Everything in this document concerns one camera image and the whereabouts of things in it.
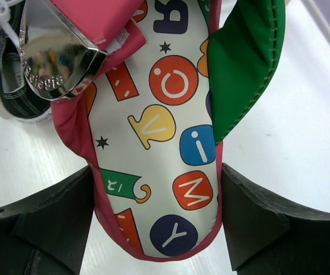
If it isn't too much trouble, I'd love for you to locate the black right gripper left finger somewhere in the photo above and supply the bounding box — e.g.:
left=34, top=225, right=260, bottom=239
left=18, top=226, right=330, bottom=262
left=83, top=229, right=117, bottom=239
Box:
left=0, top=167, right=93, bottom=274

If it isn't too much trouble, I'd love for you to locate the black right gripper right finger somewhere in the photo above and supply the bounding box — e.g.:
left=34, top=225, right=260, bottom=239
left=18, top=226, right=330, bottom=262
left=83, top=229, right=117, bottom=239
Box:
left=221, top=164, right=330, bottom=274

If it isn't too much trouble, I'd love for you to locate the pink green flip-flop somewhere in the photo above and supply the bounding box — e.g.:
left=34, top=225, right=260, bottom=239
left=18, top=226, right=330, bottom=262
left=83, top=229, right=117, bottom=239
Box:
left=19, top=1, right=285, bottom=262

